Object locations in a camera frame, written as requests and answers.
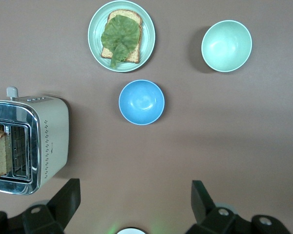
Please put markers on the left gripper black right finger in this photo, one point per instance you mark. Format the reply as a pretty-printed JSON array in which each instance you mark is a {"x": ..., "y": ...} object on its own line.
[{"x": 205, "y": 212}]

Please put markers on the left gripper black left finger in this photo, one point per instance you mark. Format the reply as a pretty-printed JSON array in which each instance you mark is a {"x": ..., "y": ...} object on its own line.
[{"x": 63, "y": 204}]

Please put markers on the blue bowl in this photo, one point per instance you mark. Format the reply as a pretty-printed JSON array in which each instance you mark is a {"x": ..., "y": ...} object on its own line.
[{"x": 141, "y": 102}]

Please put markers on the pale mint bowl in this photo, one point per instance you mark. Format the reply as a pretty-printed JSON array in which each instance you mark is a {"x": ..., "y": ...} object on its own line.
[{"x": 226, "y": 46}]

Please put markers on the cream and chrome toaster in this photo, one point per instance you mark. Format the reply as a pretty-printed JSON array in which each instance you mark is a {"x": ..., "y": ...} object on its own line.
[{"x": 55, "y": 136}]

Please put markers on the bread slice in toaster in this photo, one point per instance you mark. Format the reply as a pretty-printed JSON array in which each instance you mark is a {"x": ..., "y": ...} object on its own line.
[{"x": 0, "y": 156}]

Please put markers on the toast slice under lettuce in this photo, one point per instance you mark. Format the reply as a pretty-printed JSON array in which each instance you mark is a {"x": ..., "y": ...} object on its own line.
[{"x": 131, "y": 57}]

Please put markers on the green lettuce leaf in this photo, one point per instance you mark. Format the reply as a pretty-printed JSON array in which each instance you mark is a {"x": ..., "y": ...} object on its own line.
[{"x": 120, "y": 35}]

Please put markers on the pale green plate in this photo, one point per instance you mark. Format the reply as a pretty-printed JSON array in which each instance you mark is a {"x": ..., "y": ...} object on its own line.
[{"x": 146, "y": 31}]

